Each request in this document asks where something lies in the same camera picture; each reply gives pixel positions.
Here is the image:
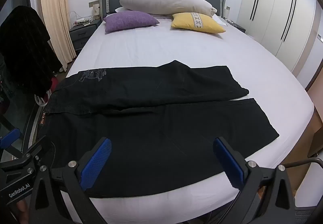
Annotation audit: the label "black mesh chair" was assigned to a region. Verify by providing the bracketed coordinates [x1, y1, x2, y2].
[284, 157, 323, 224]

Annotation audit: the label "white wardrobe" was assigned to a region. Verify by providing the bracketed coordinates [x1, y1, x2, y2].
[237, 0, 323, 89]

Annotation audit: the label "purple cushion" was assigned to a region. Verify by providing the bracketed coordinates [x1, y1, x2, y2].
[103, 11, 160, 33]

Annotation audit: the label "grey nightstand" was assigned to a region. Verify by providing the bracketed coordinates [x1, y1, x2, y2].
[228, 21, 246, 33]
[69, 20, 102, 52]

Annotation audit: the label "white flat pillow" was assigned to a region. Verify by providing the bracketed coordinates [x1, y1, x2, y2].
[211, 14, 229, 26]

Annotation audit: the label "white items on nightstand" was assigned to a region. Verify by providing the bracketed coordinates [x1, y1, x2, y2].
[73, 16, 94, 27]

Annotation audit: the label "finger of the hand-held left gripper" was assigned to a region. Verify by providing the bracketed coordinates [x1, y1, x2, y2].
[0, 128, 21, 149]
[0, 136, 51, 176]

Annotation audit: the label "black pants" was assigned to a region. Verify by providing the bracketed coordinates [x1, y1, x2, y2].
[37, 60, 280, 198]

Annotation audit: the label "bed with white sheet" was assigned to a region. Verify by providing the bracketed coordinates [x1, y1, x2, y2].
[60, 14, 315, 224]

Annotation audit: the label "cream curtain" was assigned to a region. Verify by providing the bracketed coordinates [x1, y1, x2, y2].
[40, 0, 77, 72]

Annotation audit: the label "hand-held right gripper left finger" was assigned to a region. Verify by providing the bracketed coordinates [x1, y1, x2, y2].
[30, 138, 113, 224]

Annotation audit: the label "yellow cushion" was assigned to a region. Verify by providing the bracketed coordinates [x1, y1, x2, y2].
[171, 12, 226, 34]

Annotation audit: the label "dark hanging garment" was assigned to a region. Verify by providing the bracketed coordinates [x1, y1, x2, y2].
[0, 5, 63, 98]

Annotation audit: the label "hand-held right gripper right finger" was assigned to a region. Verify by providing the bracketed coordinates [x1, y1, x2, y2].
[213, 136, 296, 224]

